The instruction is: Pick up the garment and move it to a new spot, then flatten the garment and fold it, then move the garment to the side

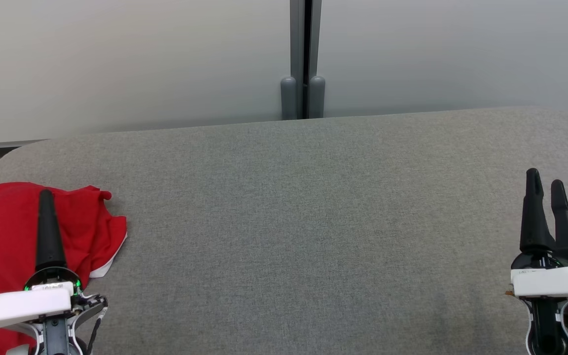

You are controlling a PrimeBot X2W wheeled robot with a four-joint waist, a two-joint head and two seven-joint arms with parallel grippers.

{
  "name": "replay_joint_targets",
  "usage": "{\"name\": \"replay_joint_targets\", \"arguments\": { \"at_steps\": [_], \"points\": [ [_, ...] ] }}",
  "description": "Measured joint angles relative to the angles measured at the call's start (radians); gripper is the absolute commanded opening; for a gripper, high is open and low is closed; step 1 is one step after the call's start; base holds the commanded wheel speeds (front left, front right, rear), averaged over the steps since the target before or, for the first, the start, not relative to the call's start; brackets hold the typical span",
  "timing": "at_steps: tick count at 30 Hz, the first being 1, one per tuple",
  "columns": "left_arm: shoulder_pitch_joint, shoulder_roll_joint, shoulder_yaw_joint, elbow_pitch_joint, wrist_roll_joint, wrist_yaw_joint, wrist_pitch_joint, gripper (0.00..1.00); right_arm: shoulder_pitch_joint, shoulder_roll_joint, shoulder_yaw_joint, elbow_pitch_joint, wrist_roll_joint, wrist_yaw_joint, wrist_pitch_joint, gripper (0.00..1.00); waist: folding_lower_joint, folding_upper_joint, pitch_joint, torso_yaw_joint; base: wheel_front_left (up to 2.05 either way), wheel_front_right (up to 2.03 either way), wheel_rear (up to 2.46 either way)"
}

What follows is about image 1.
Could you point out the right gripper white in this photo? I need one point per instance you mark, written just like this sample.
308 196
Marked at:
555 281

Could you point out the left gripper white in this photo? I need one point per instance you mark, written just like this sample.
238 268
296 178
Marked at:
17 305

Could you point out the red jersey with striped trim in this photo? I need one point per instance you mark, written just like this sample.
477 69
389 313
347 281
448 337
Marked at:
3 231

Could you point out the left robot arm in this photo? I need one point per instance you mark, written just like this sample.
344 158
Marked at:
57 335

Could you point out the grey partition post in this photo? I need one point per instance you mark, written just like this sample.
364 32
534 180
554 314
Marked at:
296 39

